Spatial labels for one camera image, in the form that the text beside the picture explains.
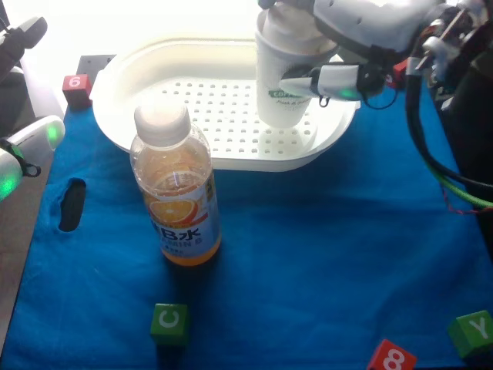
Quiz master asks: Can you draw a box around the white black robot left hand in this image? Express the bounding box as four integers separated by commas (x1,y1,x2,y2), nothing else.
0,16,67,202

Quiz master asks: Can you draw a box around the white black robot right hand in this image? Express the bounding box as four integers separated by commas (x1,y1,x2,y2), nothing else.
257,0,437,108

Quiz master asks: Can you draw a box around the white paper coffee cup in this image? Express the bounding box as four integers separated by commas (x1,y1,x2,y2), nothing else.
254,6,340,130

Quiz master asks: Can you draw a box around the orange juice bottle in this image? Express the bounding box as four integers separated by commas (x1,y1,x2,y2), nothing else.
129,103,223,267

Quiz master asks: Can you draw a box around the white perforated tray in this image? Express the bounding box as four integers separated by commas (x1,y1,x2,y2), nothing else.
92,36,362,173

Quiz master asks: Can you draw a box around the red block with B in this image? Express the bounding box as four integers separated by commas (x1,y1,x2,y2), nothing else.
391,59,410,90

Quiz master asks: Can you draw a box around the red block with 6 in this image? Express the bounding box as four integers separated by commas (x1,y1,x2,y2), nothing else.
62,74,93,111

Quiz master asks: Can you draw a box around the black metal plate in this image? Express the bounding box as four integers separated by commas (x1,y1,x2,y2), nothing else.
76,54,118,77

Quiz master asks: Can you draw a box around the green block with C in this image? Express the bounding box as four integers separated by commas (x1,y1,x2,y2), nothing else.
149,302,191,347

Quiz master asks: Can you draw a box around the blue cloth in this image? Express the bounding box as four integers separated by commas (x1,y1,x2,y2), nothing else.
0,76,493,370

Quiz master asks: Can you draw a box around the green block with Y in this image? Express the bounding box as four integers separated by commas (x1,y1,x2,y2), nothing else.
447,309,493,362

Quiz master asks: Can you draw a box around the red block with 8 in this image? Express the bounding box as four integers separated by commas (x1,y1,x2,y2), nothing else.
366,338,418,370

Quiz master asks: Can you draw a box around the thick black cable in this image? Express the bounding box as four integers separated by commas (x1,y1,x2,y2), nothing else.
404,71,493,190

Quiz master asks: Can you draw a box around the thick green cable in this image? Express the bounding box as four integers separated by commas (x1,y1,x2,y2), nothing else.
422,153,493,210

